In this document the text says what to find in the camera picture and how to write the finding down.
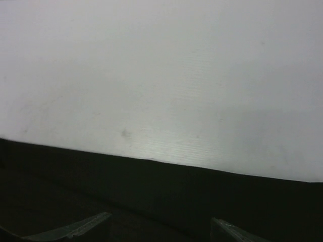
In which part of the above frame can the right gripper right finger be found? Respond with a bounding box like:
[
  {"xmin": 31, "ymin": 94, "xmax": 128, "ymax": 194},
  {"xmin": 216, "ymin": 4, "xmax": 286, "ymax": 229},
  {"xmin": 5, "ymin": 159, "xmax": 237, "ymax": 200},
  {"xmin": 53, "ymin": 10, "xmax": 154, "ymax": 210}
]
[{"xmin": 210, "ymin": 218, "xmax": 269, "ymax": 242}]

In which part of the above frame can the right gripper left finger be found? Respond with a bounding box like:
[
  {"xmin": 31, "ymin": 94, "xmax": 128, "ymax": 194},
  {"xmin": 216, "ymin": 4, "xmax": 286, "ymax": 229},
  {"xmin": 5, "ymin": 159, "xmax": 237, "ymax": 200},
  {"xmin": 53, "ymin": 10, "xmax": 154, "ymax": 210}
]
[{"xmin": 1, "ymin": 212, "xmax": 112, "ymax": 242}]

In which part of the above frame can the black printed t shirt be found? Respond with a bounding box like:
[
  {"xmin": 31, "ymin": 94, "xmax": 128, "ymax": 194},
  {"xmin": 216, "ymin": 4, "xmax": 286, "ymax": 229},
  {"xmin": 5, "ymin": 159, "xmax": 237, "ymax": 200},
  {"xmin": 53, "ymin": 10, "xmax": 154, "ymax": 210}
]
[{"xmin": 1, "ymin": 139, "xmax": 322, "ymax": 241}]

